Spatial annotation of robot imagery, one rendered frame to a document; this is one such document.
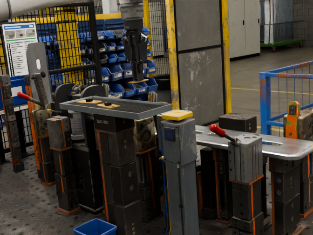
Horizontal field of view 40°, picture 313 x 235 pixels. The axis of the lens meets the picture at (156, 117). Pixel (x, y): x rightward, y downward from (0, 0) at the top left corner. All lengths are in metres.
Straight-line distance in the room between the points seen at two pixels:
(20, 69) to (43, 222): 1.11
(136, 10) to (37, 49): 0.79
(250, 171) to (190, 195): 0.18
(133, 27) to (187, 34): 3.09
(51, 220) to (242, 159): 0.81
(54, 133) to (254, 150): 0.76
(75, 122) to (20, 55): 0.98
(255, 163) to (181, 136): 0.25
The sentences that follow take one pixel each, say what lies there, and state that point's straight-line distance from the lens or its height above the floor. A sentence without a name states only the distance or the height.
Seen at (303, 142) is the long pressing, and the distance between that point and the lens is 1.42.
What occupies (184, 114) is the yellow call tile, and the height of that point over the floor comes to 1.16.
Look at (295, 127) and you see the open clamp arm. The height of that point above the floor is 1.02.
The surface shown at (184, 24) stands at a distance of 4.70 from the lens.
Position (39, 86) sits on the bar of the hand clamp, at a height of 1.16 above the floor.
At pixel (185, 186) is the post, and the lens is 1.17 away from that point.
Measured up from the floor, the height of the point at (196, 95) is 0.53.
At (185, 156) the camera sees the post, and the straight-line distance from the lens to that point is 1.14.
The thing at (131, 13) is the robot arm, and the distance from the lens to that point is 1.66.
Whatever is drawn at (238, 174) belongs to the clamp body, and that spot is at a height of 0.97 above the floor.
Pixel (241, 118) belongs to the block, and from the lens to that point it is 1.62.
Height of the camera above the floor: 1.41
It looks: 13 degrees down
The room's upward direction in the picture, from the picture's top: 5 degrees counter-clockwise
